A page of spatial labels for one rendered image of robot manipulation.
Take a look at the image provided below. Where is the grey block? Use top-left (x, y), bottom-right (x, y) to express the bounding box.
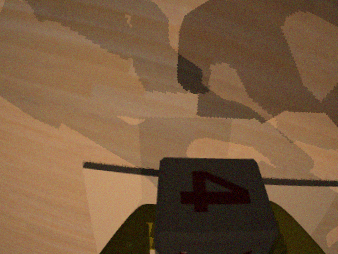
top-left (154, 157), bottom-right (279, 254)

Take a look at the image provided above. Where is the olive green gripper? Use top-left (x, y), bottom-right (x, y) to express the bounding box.
top-left (99, 201), bottom-right (326, 254)

